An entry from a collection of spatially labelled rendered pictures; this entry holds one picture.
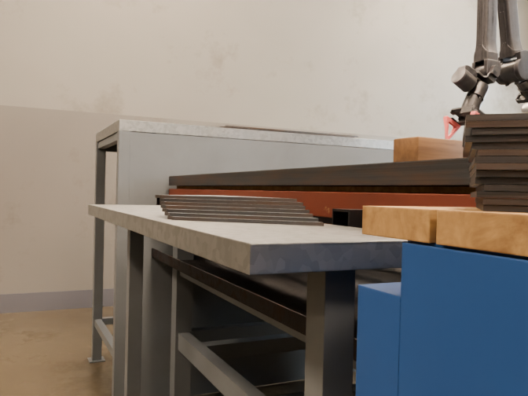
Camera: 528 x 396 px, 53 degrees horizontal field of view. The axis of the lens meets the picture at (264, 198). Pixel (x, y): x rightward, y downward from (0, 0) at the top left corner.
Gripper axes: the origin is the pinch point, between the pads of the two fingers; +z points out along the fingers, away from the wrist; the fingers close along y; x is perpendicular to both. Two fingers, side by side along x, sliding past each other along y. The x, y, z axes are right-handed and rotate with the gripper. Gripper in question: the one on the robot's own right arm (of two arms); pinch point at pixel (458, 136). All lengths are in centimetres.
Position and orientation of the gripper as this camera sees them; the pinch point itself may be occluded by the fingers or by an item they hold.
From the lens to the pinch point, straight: 185.5
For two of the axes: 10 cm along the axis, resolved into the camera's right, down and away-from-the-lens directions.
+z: -4.3, 8.8, -1.8
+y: 4.2, 0.2, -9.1
